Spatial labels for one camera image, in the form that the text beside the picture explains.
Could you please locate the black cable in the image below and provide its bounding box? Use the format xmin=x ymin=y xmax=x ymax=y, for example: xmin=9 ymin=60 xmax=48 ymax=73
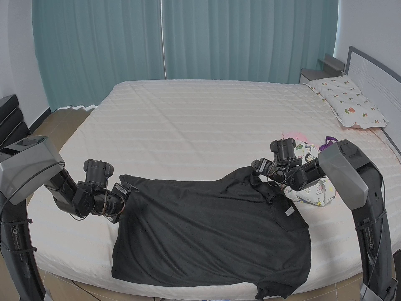
xmin=72 ymin=280 xmax=96 ymax=295

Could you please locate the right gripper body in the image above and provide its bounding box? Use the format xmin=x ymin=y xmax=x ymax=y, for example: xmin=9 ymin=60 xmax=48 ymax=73
xmin=250 ymin=158 xmax=276 ymax=178

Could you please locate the black chest of drawers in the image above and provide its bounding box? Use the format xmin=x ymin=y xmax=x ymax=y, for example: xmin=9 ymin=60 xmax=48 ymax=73
xmin=0 ymin=94 xmax=32 ymax=150

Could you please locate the black T-shirt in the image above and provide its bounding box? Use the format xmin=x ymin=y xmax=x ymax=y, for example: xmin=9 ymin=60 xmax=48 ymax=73
xmin=111 ymin=165 xmax=312 ymax=300

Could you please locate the white printed pillow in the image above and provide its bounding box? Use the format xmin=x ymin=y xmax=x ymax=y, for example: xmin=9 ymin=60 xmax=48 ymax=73
xmin=303 ymin=75 xmax=389 ymax=129

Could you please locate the purple garment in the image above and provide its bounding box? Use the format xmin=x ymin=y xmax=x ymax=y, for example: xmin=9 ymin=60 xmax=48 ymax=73
xmin=319 ymin=136 xmax=337 ymax=152

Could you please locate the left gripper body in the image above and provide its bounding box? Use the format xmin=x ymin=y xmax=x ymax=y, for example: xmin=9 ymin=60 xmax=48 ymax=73
xmin=107 ymin=181 xmax=139 ymax=225

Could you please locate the white printed pyjama top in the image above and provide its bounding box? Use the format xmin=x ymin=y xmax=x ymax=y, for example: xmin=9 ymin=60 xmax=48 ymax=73
xmin=283 ymin=139 xmax=337 ymax=207

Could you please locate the pink garment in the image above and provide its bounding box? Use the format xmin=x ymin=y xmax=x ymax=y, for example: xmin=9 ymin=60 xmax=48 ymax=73
xmin=282 ymin=131 xmax=317 ymax=147

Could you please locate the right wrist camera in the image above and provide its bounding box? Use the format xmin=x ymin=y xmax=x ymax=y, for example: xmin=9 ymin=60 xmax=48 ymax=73
xmin=258 ymin=158 xmax=274 ymax=174

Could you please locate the blue-green curtain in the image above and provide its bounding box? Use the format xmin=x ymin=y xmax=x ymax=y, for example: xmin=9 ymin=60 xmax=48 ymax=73
xmin=161 ymin=0 xmax=338 ymax=84
xmin=32 ymin=0 xmax=166 ymax=112

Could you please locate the grey bedside table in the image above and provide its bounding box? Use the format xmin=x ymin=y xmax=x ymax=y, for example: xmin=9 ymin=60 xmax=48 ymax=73
xmin=300 ymin=54 xmax=345 ymax=82

